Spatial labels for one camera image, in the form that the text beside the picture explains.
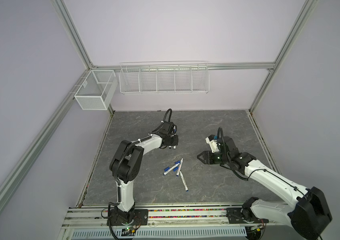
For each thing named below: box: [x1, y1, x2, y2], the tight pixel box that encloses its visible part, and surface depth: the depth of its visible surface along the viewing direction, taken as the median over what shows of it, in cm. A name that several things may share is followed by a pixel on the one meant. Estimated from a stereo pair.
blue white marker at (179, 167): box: [176, 157, 184, 177], surface depth 91 cm
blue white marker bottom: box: [179, 171, 189, 192], surface depth 86 cm
